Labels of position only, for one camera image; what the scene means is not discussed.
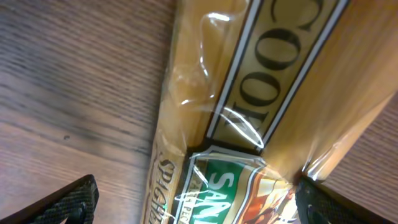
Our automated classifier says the San Remo spaghetti packet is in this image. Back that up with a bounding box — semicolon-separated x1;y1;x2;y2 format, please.
141;0;397;224

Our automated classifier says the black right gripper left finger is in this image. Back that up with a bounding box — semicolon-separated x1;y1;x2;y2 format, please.
1;174;99;224

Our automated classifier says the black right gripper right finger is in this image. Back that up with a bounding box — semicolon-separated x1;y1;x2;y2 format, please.
295;176;392;224

